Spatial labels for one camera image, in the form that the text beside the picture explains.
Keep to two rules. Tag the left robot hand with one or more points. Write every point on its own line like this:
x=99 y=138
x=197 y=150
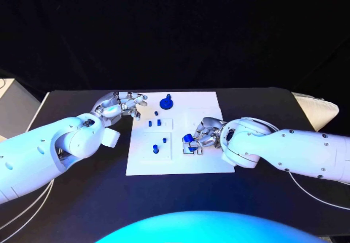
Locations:
x=111 y=109

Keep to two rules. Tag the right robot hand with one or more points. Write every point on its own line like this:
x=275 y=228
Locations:
x=212 y=123

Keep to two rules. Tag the blue cylinder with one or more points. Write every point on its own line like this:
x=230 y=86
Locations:
x=187 y=138

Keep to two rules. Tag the blue gear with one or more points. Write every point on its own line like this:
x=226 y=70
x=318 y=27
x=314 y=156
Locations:
x=166 y=104

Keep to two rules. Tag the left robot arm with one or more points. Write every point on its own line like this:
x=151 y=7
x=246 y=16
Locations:
x=40 y=155

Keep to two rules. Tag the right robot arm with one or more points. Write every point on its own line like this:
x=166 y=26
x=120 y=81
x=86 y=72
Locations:
x=290 y=150

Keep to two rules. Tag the white task board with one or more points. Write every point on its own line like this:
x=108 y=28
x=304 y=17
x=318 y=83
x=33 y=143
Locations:
x=177 y=163

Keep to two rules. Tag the blue block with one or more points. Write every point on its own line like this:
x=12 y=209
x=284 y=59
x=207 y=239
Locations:
x=193 y=149

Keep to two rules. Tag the long blue peg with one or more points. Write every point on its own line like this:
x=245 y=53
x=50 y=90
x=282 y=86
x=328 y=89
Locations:
x=154 y=149

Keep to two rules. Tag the white cabinet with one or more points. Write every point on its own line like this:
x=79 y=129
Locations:
x=16 y=106

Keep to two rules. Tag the white ribbed object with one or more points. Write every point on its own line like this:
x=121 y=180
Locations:
x=317 y=112

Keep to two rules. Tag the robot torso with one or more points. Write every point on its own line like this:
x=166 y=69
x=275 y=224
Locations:
x=207 y=229

